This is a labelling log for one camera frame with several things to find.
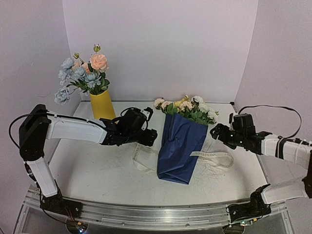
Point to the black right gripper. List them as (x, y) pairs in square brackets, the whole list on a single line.
[(223, 136)]

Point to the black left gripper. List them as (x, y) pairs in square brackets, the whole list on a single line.
[(151, 139)]

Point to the cream printed ribbon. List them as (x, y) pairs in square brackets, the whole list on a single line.
[(150, 160)]

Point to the blue wrapping paper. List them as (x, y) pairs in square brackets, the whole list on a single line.
[(185, 135)]

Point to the bouquet of roses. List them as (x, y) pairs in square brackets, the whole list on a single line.
[(194, 109)]

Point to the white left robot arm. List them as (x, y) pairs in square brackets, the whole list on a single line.
[(41, 126)]

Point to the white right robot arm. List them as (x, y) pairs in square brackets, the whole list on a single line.
[(287, 161)]

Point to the yellow vase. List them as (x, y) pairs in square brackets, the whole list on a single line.
[(102, 106)]

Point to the blue and pink flower bunch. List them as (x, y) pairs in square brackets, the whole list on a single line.
[(88, 76)]

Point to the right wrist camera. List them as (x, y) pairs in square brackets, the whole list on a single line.
[(231, 121)]

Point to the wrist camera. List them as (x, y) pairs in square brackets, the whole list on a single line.
[(231, 121), (148, 112)]

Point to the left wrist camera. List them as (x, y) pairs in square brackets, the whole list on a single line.
[(148, 112)]

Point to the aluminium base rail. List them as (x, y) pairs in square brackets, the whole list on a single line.
[(87, 217)]

